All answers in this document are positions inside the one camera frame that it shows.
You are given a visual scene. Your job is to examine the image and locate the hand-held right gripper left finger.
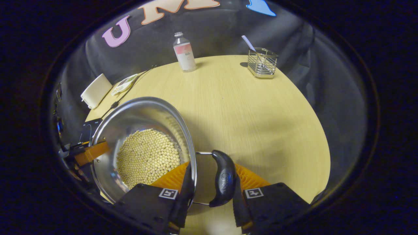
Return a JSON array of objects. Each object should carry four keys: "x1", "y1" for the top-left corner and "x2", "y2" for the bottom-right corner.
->
[{"x1": 113, "y1": 161, "x2": 196, "y2": 234}]

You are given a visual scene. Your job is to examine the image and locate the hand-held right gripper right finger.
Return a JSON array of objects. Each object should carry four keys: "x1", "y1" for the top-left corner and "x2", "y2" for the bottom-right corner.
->
[{"x1": 233, "y1": 163, "x2": 311, "y2": 235}]

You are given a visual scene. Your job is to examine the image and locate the black induction cooktop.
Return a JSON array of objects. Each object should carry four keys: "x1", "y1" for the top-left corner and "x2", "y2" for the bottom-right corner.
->
[{"x1": 78, "y1": 118, "x2": 104, "y2": 144}]

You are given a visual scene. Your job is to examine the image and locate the stainless steel pot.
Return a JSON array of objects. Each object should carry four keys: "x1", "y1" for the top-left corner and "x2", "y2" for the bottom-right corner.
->
[{"x1": 89, "y1": 96, "x2": 237, "y2": 208}]

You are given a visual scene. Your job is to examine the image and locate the pile of yellow soybeans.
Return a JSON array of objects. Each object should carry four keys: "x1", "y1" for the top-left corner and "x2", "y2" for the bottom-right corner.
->
[{"x1": 116, "y1": 129, "x2": 181, "y2": 190}]

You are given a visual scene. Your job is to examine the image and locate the white toaster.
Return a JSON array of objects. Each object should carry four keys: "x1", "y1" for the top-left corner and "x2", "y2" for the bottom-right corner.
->
[{"x1": 81, "y1": 73, "x2": 113, "y2": 109}]

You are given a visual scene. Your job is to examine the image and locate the white divided bean dish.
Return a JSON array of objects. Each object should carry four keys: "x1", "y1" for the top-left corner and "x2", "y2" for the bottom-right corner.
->
[{"x1": 111, "y1": 74, "x2": 139, "y2": 96}]

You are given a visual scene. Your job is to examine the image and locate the clear bottle pink label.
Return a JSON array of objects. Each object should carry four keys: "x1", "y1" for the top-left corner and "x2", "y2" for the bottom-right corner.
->
[{"x1": 173, "y1": 32, "x2": 197, "y2": 72}]

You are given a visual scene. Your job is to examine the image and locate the black power cable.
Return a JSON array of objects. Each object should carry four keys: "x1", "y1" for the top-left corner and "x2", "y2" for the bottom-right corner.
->
[{"x1": 101, "y1": 65, "x2": 157, "y2": 119}]

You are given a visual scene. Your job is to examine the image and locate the metal wire utensil holder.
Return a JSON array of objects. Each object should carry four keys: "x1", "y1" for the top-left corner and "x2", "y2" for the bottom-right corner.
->
[{"x1": 247, "y1": 48, "x2": 279, "y2": 79}]

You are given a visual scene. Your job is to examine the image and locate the checkered utensil handle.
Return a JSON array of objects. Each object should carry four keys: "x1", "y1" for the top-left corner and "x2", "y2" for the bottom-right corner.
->
[{"x1": 241, "y1": 35, "x2": 257, "y2": 52}]

